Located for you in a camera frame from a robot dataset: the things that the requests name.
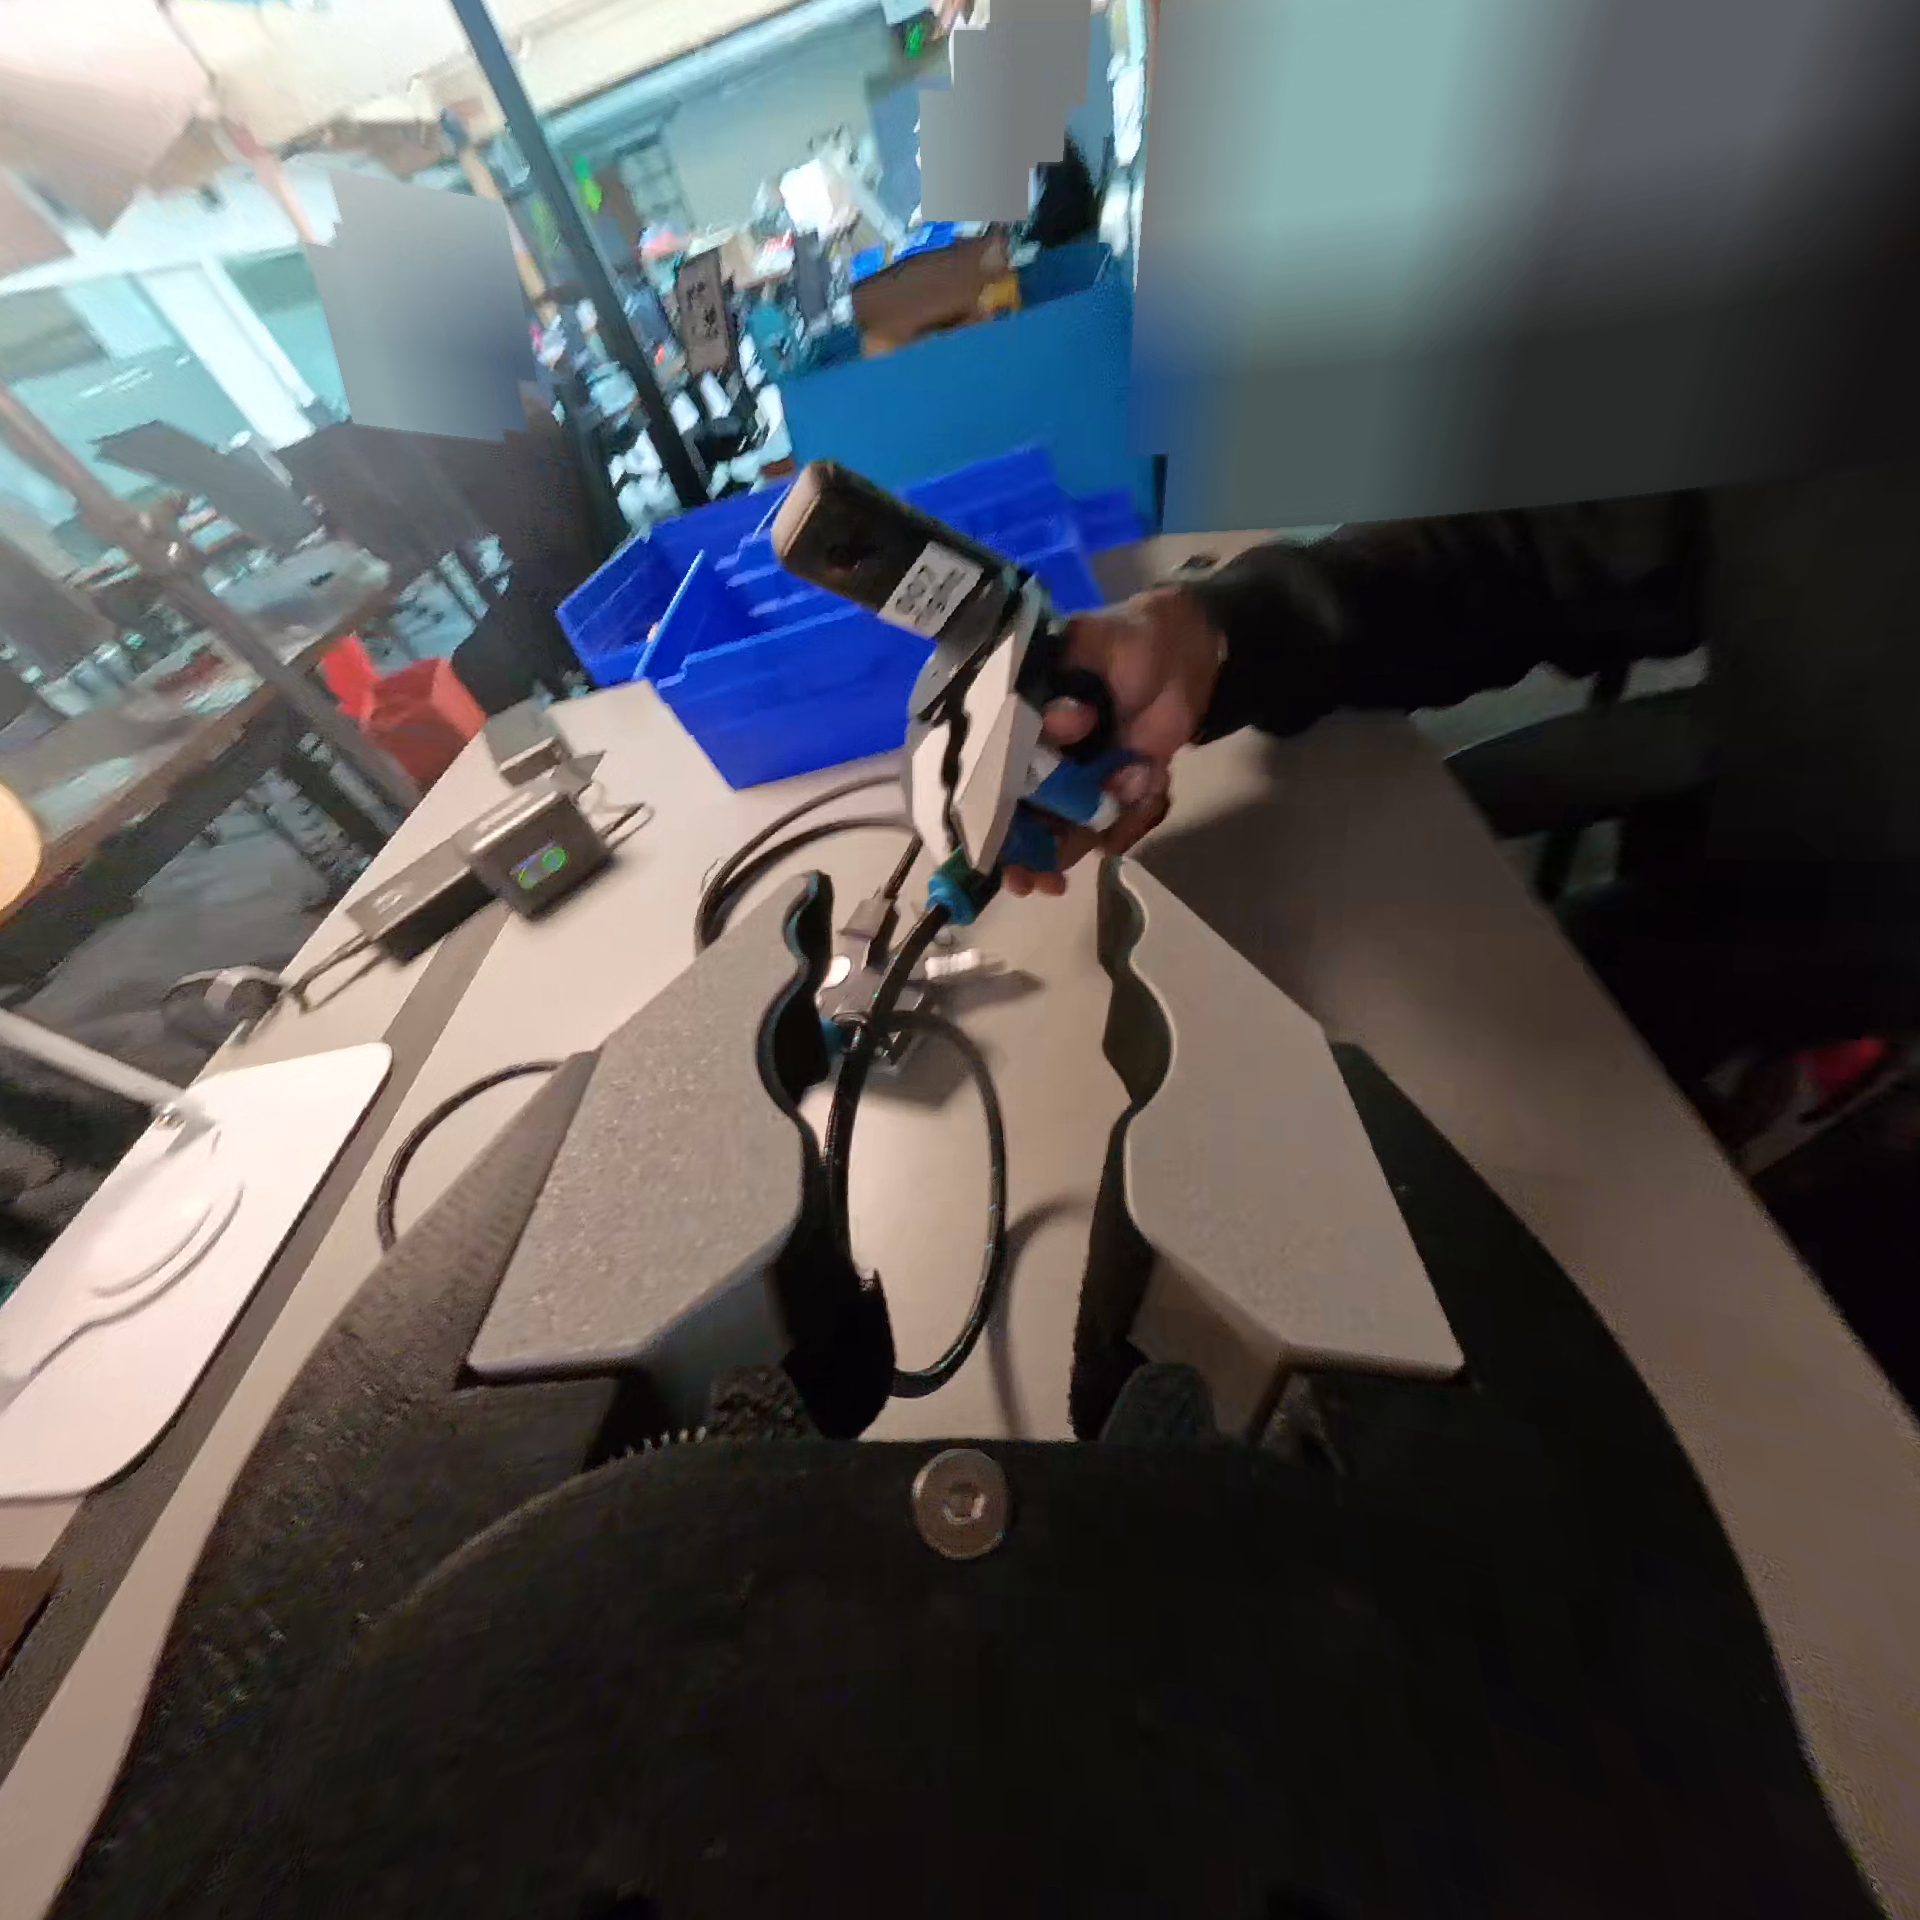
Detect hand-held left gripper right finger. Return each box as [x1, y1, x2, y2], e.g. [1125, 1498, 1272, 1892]
[1071, 855, 1468, 1442]

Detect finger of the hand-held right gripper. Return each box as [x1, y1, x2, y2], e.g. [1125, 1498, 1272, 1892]
[944, 616, 1056, 888]
[906, 682, 969, 859]

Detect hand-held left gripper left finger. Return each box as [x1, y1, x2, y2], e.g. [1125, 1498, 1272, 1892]
[464, 871, 904, 1442]

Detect blue plastic bin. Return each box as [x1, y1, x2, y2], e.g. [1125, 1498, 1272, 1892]
[639, 448, 1105, 794]
[556, 517, 706, 687]

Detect black hdmi switch with cable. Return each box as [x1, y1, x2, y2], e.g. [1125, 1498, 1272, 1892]
[698, 773, 1039, 1075]

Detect person's right forearm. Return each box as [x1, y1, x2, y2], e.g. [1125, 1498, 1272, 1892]
[1184, 486, 1712, 746]

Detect person's right hand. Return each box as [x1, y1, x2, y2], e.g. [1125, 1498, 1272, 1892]
[1001, 583, 1231, 903]

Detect large blue box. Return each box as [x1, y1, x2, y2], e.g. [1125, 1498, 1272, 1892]
[778, 277, 1136, 488]

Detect black metal pole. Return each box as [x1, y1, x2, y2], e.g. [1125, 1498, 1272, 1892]
[451, 0, 712, 511]

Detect grey power bank with display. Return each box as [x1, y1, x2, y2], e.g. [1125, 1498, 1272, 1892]
[468, 791, 613, 920]

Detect black flat power adapter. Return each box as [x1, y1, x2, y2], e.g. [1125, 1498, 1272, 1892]
[345, 838, 497, 964]

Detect small grey charger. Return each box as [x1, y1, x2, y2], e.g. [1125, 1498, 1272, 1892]
[485, 703, 605, 794]

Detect red plastic bin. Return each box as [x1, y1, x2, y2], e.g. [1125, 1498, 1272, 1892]
[320, 638, 489, 783]

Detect grey headphones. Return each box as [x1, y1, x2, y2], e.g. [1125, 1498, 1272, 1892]
[162, 964, 290, 1044]

